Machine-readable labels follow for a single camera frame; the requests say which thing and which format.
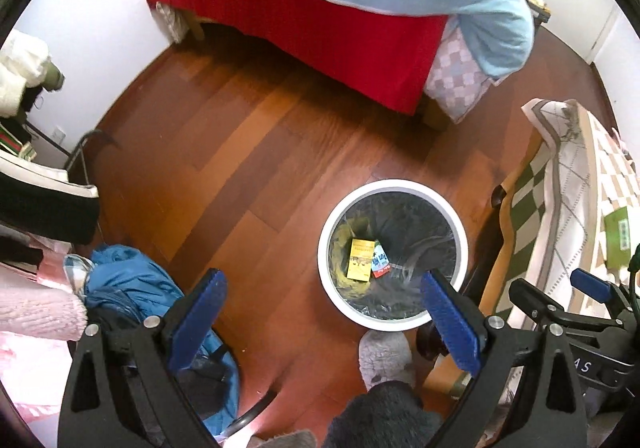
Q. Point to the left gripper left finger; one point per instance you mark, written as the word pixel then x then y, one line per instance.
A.
pixel 191 318

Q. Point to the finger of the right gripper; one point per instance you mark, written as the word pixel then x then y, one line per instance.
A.
pixel 535 304
pixel 602 291

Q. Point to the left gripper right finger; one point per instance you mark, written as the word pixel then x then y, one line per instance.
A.
pixel 457 319

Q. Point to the green cardboard box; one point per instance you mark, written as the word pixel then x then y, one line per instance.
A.
pixel 617 239

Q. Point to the white round trash bin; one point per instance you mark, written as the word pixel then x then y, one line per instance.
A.
pixel 401 185

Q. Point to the white grey patterned quilt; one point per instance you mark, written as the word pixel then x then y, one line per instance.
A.
pixel 562 239

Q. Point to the blue jacket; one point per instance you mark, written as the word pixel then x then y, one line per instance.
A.
pixel 126 284

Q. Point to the green checkered orange blanket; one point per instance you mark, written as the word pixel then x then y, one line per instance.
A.
pixel 507 239

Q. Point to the grey plastic bin liner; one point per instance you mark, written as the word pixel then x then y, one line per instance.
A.
pixel 416 238

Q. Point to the red blue small packet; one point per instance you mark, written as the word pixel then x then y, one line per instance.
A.
pixel 380 264

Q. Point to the beige checkered bed cover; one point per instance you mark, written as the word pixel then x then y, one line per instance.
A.
pixel 613 185

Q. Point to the black trouser leg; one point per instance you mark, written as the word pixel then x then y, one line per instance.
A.
pixel 389 415

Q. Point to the yellow box in bin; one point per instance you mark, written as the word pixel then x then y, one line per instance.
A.
pixel 361 254

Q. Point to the pink fuzzy garment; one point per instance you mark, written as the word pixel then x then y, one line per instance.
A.
pixel 28 308

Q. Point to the black white chair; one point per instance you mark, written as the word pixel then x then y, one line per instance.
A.
pixel 41 200

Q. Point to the checkered pink grey pillow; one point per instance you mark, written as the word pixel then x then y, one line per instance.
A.
pixel 456 83

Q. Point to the red bed sheet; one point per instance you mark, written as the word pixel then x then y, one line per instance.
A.
pixel 384 57

